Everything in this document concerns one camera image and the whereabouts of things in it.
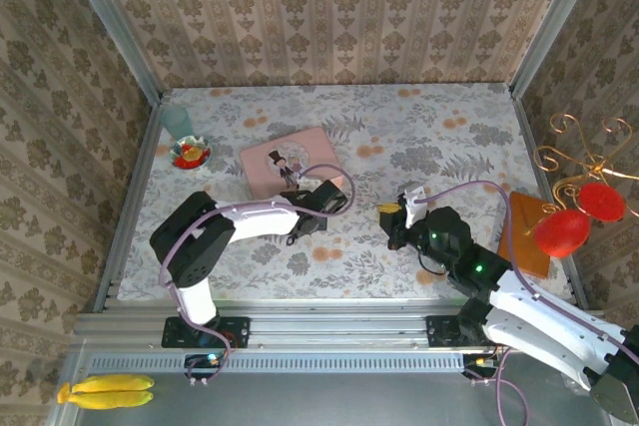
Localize pink tin box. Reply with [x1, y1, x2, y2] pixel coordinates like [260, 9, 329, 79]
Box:
[239, 127, 343, 201]

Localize floral tablecloth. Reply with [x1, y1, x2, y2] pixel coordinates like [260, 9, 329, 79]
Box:
[119, 84, 571, 303]

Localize orange wooden board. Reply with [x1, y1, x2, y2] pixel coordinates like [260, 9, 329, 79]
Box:
[498, 191, 563, 279]

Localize red egg-shaped ornament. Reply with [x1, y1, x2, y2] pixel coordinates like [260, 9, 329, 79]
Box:
[533, 209, 592, 259]

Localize black controller board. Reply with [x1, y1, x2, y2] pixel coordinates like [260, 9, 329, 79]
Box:
[184, 353, 227, 380]
[461, 353, 503, 380]

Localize red toy fruit slices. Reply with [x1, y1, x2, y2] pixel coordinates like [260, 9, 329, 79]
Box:
[174, 144, 209, 168]

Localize leaf-patterned bowl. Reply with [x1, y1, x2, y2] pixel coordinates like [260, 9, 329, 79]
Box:
[171, 135, 213, 171]

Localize red round flat ornament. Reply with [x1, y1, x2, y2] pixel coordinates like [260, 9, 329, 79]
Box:
[578, 182, 627, 222]

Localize teal plastic cup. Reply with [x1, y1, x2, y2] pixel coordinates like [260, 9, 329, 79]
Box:
[160, 105, 193, 141]

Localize yellow toy banana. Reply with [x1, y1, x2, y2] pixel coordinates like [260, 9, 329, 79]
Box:
[73, 374, 156, 394]
[56, 383, 155, 411]

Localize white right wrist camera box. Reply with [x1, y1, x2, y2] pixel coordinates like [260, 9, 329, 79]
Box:
[402, 188, 429, 228]

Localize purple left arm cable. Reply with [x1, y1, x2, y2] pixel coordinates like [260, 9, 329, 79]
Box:
[158, 164, 356, 383]

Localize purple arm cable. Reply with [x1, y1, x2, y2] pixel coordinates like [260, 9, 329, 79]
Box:
[418, 180, 639, 426]
[158, 164, 356, 383]

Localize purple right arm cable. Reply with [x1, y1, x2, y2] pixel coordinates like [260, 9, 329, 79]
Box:
[418, 180, 639, 426]

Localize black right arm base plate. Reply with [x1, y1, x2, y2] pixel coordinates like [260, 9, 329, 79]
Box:
[426, 314, 483, 348]

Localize aluminium frame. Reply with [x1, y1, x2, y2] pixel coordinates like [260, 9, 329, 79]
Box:
[47, 0, 639, 426]

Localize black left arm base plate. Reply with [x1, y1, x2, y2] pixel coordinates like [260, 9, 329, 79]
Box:
[162, 315, 252, 350]

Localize grey slotted cable duct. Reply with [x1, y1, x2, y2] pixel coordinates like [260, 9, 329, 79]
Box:
[87, 351, 465, 374]

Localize gold wire stand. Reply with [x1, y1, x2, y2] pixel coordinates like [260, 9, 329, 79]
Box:
[532, 114, 639, 236]

